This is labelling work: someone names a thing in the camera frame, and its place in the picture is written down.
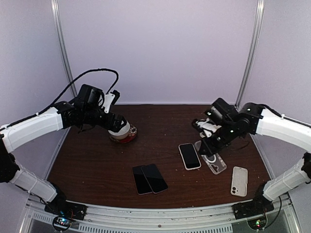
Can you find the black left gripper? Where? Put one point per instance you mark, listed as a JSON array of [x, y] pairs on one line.
[[108, 125]]

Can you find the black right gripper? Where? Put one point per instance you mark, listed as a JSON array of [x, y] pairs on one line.
[[211, 149]]

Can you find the clear phone case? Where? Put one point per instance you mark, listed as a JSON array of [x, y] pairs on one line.
[[215, 163]]

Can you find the pink phone case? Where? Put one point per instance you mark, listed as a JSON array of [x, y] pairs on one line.
[[189, 156]]

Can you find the white phone case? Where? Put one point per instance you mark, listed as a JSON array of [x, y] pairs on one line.
[[239, 182]]

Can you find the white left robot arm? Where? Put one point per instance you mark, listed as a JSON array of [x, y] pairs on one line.
[[60, 116]]

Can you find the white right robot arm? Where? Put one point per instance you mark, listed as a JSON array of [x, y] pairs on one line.
[[224, 123]]

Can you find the white ceramic bowl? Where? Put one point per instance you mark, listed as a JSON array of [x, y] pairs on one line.
[[122, 133]]

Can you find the right circuit board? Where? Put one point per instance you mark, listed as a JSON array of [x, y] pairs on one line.
[[257, 223]]

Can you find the circuit board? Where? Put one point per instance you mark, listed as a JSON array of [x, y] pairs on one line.
[[61, 224], [257, 223]]

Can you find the left circuit board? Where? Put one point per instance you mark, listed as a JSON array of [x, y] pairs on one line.
[[61, 224]]

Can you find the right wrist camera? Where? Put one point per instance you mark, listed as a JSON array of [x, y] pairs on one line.
[[205, 127]]

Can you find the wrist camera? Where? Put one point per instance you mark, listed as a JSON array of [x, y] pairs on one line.
[[109, 99], [205, 127]]

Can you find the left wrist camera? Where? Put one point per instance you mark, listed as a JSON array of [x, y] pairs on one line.
[[109, 99]]

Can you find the left aluminium frame post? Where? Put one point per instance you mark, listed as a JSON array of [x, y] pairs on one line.
[[61, 40]]

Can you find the aluminium frame post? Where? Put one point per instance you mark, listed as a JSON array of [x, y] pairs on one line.
[[61, 40], [252, 50]]

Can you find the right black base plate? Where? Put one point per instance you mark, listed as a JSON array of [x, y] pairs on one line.
[[251, 208]]

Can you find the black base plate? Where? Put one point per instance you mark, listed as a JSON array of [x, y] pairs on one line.
[[251, 208], [72, 211]]

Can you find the aluminium front rail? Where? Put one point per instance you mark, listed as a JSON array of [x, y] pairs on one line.
[[212, 219]]

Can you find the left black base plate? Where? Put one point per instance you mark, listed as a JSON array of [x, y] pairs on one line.
[[72, 211]]

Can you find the right aluminium frame post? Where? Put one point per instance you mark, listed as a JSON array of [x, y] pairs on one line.
[[252, 50]]

